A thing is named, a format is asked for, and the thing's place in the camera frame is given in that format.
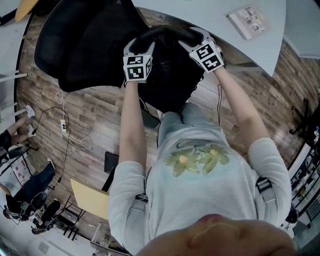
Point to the person's white flower-print t-shirt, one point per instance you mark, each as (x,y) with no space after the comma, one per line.
(200,200)

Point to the person's light trousers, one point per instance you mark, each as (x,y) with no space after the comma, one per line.
(192,117)

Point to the white desk with black edge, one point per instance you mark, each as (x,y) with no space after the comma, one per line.
(7,62)

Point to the printed booklet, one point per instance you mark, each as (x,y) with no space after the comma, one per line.
(250,21)

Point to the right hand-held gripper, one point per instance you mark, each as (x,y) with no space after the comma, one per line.
(207,57)

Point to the storage shelf with items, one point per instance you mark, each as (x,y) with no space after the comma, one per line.
(306,175)

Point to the yellow round table top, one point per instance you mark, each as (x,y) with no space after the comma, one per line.
(23,8)

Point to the black office chair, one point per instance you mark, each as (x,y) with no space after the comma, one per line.
(85,45)

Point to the yellow square table top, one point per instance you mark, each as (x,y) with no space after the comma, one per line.
(92,200)

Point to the black swivel chair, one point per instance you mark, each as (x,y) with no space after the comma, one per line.
(40,198)

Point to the large white desk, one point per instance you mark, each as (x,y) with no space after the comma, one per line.
(212,17)

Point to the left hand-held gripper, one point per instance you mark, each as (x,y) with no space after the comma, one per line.
(136,71)

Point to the person's right forearm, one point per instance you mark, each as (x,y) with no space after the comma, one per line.
(240,107)

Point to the person's face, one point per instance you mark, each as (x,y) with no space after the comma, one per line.
(220,240)

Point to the person's left forearm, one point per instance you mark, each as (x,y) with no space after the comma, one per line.
(132,120)

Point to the long white desk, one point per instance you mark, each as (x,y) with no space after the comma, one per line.
(75,246)

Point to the black table base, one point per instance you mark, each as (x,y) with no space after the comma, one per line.
(110,162)

